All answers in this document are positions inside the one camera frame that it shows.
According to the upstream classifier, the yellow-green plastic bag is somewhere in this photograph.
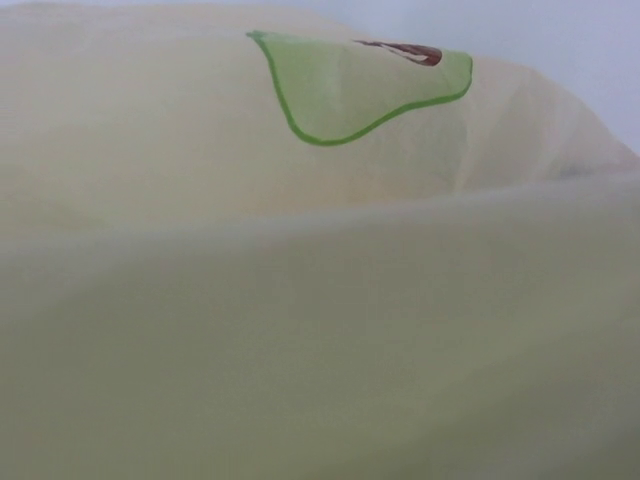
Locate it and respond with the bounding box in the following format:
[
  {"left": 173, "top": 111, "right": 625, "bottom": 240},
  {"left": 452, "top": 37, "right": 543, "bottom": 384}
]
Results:
[{"left": 1, "top": 3, "right": 639, "bottom": 479}]

